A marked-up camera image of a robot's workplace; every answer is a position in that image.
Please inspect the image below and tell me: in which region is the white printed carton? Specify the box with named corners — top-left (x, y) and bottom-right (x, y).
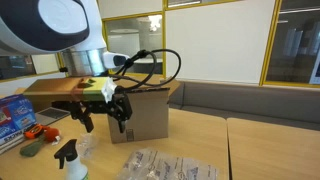
top-left (0, 128), bottom-right (26, 156)

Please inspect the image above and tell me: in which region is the white table behind glass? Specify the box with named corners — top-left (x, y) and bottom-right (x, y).
top-left (131, 57), bottom-right (164, 75)

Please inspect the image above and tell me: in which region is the small clear plastic bag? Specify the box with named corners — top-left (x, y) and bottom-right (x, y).
top-left (77, 132), bottom-right (100, 160)

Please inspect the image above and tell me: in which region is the brown cardboard shipping box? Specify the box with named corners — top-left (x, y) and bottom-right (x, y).
top-left (107, 73), bottom-right (182, 145)

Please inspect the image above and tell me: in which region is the grey laptop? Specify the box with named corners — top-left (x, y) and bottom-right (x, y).
top-left (34, 106), bottom-right (72, 127)

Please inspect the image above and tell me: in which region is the orange black tape measure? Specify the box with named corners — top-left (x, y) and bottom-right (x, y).
top-left (23, 123), bottom-right (47, 140)

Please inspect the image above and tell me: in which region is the plain brown carton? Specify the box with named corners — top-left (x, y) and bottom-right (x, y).
top-left (14, 87), bottom-right (73, 113)

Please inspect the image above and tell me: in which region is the clear printed air pillow strip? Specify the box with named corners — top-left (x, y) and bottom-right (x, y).
top-left (114, 148), bottom-right (220, 180)

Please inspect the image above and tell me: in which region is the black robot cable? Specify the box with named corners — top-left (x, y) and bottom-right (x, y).
top-left (109, 48), bottom-right (183, 92)

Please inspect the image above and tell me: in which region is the blue printed carton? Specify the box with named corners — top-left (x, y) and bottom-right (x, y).
top-left (0, 94), bottom-right (37, 134)

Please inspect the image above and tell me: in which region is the red and green plush toy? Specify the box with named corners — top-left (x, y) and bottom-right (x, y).
top-left (19, 126), bottom-right (62, 158)

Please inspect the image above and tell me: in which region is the grey bench sofa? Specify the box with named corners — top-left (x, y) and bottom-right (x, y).
top-left (168, 79), bottom-right (320, 132)

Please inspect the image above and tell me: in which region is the white spray bottle black trigger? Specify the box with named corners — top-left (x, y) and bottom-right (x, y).
top-left (53, 139), bottom-right (90, 180)

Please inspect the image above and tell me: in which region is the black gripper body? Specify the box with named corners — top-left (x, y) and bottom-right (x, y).
top-left (51, 94), bottom-right (134, 120)

